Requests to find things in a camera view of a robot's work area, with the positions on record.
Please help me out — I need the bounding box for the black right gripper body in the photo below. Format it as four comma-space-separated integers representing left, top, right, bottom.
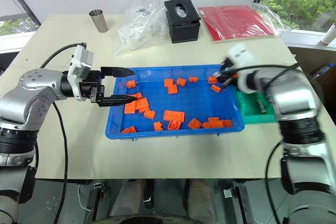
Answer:
219, 57, 241, 89

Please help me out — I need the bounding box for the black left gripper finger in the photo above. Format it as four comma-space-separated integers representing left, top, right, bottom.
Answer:
95, 94, 139, 108
100, 66, 137, 79

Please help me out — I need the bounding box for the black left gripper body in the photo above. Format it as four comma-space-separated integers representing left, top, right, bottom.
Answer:
78, 69, 106, 103

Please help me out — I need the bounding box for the blue plastic bin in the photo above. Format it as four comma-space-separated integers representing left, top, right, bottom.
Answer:
105, 63, 246, 140

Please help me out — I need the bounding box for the green plastic bin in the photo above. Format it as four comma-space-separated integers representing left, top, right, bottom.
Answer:
232, 84, 278, 125

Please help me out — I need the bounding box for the white cardboard box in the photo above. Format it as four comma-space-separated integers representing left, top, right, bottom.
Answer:
118, 21, 159, 51

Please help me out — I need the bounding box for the dark battery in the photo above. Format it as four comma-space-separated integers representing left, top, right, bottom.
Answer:
257, 99, 267, 115

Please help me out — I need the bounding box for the red board in plastic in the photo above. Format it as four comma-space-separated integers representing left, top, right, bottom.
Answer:
197, 4, 280, 44

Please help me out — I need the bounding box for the steel cup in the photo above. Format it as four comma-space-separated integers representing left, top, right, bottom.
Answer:
89, 9, 109, 34

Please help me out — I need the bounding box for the large orange flat toy plate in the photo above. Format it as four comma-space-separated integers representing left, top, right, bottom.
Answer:
163, 110, 185, 123

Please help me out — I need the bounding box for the black tissue box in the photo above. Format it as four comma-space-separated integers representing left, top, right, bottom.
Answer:
164, 0, 202, 44

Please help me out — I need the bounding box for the clear plastic bag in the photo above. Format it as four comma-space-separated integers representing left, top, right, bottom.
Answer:
112, 0, 169, 56

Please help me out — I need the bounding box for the crumpled clear plastic wrap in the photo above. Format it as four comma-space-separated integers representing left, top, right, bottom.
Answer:
251, 2, 292, 36

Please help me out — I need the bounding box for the grey rounded shape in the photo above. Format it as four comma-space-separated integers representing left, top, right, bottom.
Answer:
186, 178, 219, 223
108, 179, 147, 218

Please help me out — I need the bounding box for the white paper roll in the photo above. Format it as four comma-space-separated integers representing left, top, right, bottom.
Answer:
320, 22, 336, 46

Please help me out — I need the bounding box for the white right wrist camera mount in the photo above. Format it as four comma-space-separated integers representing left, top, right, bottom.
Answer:
226, 42, 257, 70

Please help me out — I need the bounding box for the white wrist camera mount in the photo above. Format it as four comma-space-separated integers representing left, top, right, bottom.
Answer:
226, 42, 257, 70
67, 44, 95, 102

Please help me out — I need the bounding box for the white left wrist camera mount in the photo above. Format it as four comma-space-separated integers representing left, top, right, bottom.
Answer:
67, 44, 95, 102

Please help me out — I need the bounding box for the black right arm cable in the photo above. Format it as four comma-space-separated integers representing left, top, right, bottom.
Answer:
227, 62, 306, 83
264, 142, 286, 224

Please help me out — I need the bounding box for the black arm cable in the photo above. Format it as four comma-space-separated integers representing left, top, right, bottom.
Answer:
227, 62, 306, 83
39, 41, 88, 69
264, 142, 286, 224
51, 101, 70, 224

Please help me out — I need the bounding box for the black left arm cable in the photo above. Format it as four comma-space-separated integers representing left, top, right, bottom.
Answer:
39, 41, 88, 69
51, 101, 70, 224

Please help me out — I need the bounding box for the black metal table bracket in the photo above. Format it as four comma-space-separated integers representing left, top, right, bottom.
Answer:
222, 186, 257, 224
85, 180, 106, 224

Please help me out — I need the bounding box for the thin white wire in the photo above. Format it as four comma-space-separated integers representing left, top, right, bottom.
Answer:
77, 184, 93, 212

